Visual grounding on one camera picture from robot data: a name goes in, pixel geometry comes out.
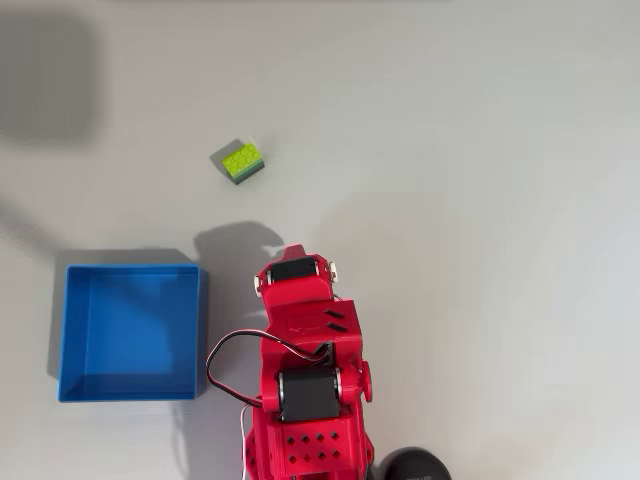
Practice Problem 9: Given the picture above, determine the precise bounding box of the black gooseneck stand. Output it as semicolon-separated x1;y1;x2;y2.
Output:
377;446;454;480

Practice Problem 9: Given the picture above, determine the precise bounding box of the black red servo cable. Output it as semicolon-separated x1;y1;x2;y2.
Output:
205;329;335;412

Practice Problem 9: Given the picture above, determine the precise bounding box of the white thin cable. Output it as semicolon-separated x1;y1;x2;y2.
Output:
238;402;253;480

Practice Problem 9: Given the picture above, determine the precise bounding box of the blue plastic bin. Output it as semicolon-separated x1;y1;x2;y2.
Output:
57;263;209;404

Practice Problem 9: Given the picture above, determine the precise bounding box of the green and grey block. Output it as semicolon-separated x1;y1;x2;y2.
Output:
221;141;267;187

